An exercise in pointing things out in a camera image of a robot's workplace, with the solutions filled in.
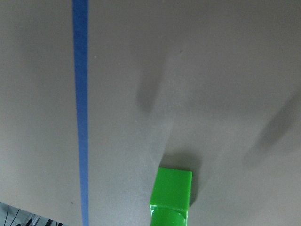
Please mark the green toy block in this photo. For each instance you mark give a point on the green toy block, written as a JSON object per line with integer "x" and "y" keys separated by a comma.
{"x": 170, "y": 198}

